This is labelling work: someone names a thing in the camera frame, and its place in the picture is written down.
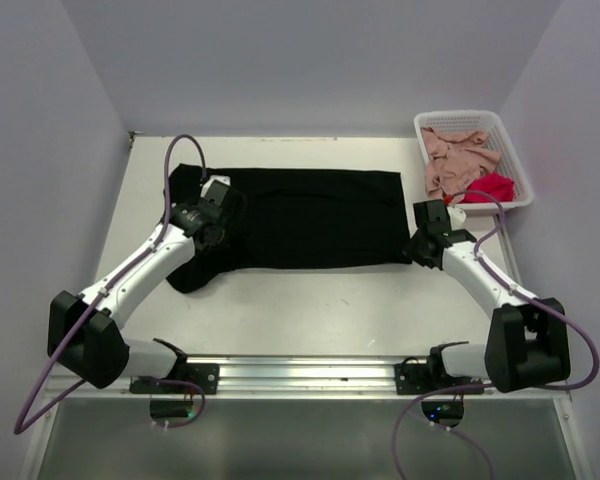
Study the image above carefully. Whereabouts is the black t shirt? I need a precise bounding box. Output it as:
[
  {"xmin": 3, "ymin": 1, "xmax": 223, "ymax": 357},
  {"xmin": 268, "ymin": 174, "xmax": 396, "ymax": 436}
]
[{"xmin": 167, "ymin": 168, "xmax": 411, "ymax": 294}]

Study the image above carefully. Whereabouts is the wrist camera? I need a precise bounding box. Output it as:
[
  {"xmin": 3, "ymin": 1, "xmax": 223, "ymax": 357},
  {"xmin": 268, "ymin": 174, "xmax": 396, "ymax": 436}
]
[
  {"xmin": 443, "ymin": 194, "xmax": 467, "ymax": 230},
  {"xmin": 200, "ymin": 174, "xmax": 231, "ymax": 197}
]

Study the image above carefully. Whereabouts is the red t shirt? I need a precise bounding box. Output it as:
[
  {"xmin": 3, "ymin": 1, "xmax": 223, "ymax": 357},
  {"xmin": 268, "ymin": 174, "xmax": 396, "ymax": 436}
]
[{"xmin": 462, "ymin": 172, "xmax": 515, "ymax": 204}]

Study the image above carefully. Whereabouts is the purple cable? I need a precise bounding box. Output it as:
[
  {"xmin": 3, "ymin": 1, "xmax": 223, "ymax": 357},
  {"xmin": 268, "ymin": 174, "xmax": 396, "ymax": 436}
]
[
  {"xmin": 12, "ymin": 133, "xmax": 209, "ymax": 435},
  {"xmin": 392, "ymin": 189, "xmax": 600, "ymax": 480}
]

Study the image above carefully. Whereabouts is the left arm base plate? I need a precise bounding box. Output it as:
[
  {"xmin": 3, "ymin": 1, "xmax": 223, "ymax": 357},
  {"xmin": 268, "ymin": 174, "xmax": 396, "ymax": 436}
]
[{"xmin": 129, "ymin": 363, "xmax": 220, "ymax": 395}]

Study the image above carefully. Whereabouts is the beige t shirt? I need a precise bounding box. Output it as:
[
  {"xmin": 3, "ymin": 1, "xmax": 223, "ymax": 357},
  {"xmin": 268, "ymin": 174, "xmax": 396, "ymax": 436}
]
[{"xmin": 420, "ymin": 127, "xmax": 502, "ymax": 199}]

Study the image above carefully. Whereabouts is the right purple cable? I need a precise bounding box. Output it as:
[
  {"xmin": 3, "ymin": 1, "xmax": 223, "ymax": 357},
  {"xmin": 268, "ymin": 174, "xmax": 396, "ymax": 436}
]
[{"xmin": 392, "ymin": 189, "xmax": 600, "ymax": 480}]

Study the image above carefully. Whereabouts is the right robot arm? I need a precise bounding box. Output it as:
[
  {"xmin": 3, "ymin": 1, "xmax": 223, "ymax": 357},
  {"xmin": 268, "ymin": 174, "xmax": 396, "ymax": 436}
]
[{"xmin": 405, "ymin": 200, "xmax": 571, "ymax": 393}]

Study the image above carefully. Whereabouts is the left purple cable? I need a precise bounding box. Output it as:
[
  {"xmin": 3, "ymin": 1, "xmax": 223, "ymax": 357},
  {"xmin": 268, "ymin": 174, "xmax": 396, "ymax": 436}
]
[{"xmin": 12, "ymin": 133, "xmax": 209, "ymax": 435}]

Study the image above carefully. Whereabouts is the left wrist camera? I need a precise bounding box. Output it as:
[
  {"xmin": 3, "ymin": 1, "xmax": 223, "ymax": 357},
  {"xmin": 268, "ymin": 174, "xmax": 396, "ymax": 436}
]
[{"xmin": 200, "ymin": 174, "xmax": 231, "ymax": 197}]

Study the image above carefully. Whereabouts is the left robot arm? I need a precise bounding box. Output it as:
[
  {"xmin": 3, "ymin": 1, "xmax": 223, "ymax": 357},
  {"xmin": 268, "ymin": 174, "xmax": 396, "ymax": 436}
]
[{"xmin": 48, "ymin": 176, "xmax": 246, "ymax": 393}]

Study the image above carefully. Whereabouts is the white plastic basket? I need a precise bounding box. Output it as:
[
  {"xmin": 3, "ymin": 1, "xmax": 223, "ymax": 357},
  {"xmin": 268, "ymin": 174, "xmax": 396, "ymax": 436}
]
[{"xmin": 413, "ymin": 110, "xmax": 534, "ymax": 210}]

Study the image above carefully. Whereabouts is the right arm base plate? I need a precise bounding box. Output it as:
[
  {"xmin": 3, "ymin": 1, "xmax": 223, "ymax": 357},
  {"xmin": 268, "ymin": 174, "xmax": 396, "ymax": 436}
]
[{"xmin": 393, "ymin": 363, "xmax": 484, "ymax": 396}]

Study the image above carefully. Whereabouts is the aluminium mounting rail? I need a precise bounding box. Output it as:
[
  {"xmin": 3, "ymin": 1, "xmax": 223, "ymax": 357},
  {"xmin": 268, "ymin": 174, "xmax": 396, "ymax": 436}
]
[{"xmin": 44, "ymin": 354, "xmax": 571, "ymax": 401}]

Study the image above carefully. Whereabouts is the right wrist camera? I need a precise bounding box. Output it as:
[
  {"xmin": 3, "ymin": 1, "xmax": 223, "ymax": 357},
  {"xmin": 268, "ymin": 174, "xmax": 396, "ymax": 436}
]
[{"xmin": 443, "ymin": 194, "xmax": 467, "ymax": 230}]

